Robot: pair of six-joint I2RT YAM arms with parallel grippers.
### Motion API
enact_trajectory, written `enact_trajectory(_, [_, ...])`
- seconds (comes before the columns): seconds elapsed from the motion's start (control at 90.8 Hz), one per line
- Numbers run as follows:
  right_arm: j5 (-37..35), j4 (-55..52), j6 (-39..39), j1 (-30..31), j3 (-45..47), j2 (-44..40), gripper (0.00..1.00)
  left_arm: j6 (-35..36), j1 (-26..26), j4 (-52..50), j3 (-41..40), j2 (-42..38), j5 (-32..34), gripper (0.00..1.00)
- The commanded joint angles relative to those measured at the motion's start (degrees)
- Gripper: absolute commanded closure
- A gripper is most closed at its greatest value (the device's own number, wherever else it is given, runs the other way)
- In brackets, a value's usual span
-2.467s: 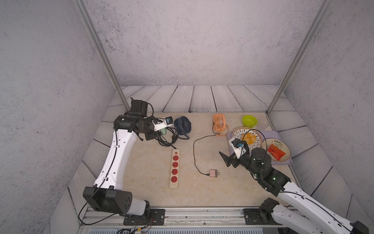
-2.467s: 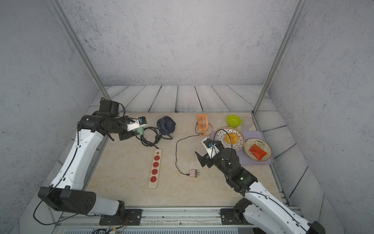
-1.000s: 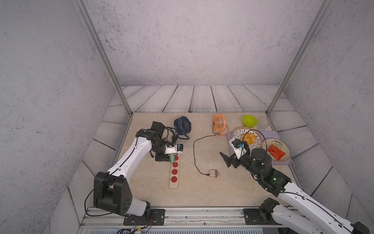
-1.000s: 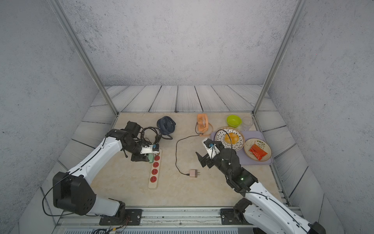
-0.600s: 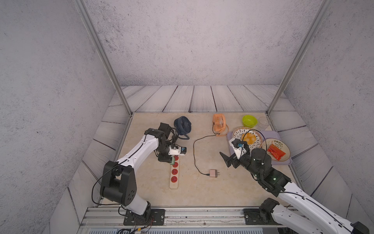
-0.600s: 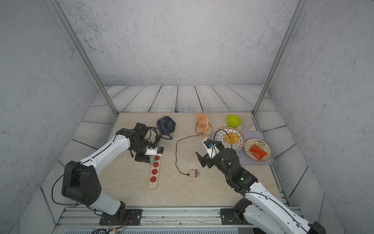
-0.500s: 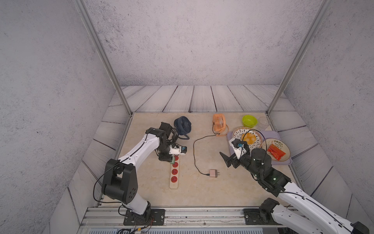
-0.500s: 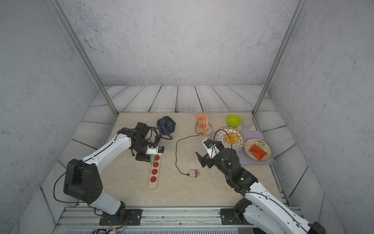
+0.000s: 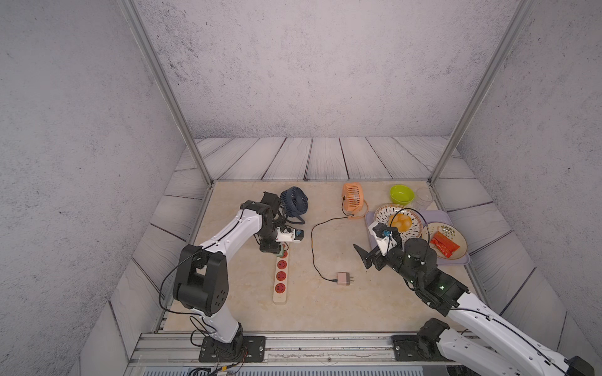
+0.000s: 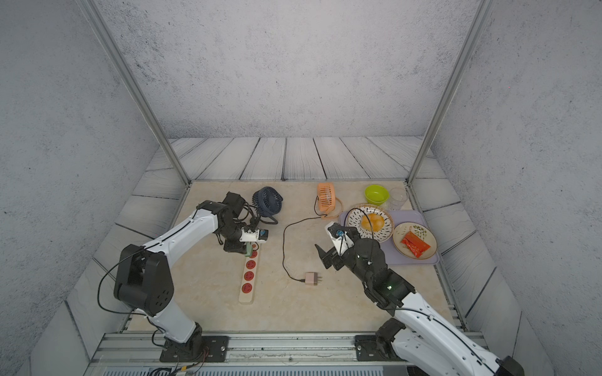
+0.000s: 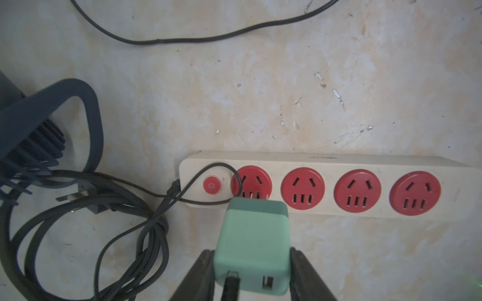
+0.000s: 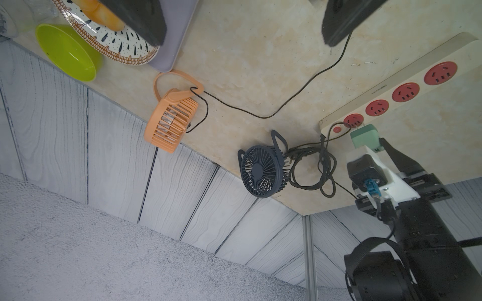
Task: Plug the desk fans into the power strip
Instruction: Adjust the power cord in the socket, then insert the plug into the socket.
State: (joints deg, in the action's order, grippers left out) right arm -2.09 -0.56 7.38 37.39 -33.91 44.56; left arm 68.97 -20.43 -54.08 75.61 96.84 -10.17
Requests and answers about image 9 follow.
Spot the pink usb power adapter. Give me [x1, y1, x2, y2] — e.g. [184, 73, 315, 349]
[336, 272, 354, 286]

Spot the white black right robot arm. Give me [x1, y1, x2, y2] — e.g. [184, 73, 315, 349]
[355, 238, 595, 375]

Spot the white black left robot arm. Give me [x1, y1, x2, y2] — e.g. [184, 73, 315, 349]
[172, 200, 282, 345]

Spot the white red power strip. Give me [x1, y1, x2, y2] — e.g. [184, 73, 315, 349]
[273, 251, 288, 305]

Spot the orange desk fan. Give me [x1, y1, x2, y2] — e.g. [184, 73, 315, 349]
[342, 183, 368, 219]

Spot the knotted bread roll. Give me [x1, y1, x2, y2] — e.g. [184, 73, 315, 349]
[389, 213, 414, 233]

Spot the patterned ceramic plate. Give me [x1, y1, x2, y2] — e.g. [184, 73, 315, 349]
[374, 204, 423, 241]

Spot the red snack packet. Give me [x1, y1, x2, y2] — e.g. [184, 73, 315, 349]
[430, 231, 460, 259]

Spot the small beige floral plate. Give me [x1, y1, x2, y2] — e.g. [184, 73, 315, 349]
[421, 222, 468, 264]

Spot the green plastic bowl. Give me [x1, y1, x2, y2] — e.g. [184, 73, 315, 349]
[389, 184, 415, 205]

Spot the clear glass cup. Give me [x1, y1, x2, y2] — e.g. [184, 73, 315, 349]
[413, 187, 434, 210]

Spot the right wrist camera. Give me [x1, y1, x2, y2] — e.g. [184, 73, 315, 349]
[368, 222, 402, 256]

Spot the black orange fan cable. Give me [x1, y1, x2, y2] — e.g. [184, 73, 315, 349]
[309, 199, 354, 284]

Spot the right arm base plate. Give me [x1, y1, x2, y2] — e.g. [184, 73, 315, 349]
[391, 335, 448, 362]

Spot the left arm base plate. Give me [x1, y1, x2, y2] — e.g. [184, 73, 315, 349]
[198, 335, 267, 363]

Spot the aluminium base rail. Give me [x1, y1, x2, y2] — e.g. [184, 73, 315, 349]
[124, 331, 476, 376]

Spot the left metal frame post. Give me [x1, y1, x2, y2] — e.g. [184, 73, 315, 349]
[118, 0, 214, 186]

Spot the metal frame post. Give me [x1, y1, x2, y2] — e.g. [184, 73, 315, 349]
[118, 0, 214, 186]
[428, 0, 536, 187]

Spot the right metal frame post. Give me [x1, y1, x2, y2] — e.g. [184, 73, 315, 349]
[428, 0, 536, 187]

